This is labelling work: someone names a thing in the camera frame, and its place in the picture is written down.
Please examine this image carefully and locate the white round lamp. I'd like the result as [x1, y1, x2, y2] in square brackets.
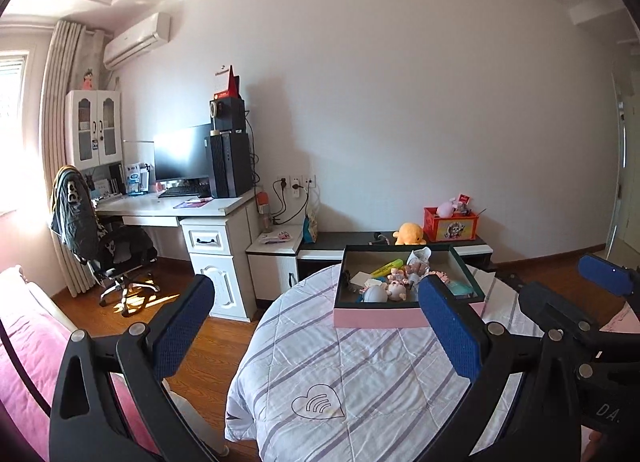
[362, 284, 388, 304]

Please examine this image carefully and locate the red storage crate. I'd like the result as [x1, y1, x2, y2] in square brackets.
[423, 207, 480, 242]

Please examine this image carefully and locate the orange cap bottle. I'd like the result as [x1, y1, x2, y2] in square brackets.
[256, 191, 272, 233]

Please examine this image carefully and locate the pink plush in crate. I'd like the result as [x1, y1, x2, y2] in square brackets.
[436, 200, 457, 218]

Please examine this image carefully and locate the blue snack bag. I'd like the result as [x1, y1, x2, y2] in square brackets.
[303, 214, 318, 244]

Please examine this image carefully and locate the pink pig plush toy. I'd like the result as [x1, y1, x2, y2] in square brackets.
[386, 268, 413, 301]

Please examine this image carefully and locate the dark jacket on chair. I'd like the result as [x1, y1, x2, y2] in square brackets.
[50, 165, 100, 263]

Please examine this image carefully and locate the black computer tower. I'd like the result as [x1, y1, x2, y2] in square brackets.
[209, 133, 252, 199]

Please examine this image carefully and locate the black computer monitor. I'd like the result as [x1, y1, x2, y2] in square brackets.
[154, 124, 212, 181]

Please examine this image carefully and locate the white computer desk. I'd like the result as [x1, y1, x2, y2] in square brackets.
[96, 191, 258, 322]

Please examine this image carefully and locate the yellow plush octopus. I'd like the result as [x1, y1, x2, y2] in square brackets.
[393, 222, 426, 245]

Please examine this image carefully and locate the white paw-print cup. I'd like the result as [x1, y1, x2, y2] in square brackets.
[406, 246, 432, 270]

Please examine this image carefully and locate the white glass-door cabinet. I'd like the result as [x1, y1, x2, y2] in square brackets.
[65, 90, 122, 170]

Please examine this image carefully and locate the striped white tablecloth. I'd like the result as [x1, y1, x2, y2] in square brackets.
[223, 262, 547, 462]

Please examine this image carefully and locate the yellow highlighter marker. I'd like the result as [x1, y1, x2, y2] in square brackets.
[371, 259, 404, 278]

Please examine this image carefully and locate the pink and green tray box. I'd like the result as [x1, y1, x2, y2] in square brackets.
[333, 244, 486, 329]

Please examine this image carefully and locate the black keyboard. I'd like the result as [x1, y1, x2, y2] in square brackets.
[160, 185, 210, 199]

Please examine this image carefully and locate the black speaker box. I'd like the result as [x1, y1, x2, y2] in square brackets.
[209, 96, 246, 133]

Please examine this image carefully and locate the white air conditioner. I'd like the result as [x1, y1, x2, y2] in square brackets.
[103, 12, 171, 70]

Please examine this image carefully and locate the pink bed cover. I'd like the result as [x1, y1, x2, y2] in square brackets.
[1, 265, 158, 461]

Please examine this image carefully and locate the black office chair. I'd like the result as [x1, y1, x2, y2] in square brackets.
[72, 203, 160, 317]

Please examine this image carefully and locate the beige curtain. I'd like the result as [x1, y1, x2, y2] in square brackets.
[39, 20, 94, 297]

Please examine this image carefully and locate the red calendar stand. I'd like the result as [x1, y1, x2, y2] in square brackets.
[213, 65, 240, 99]

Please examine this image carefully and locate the white wall socket strip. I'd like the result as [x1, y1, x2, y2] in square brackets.
[273, 175, 317, 199]

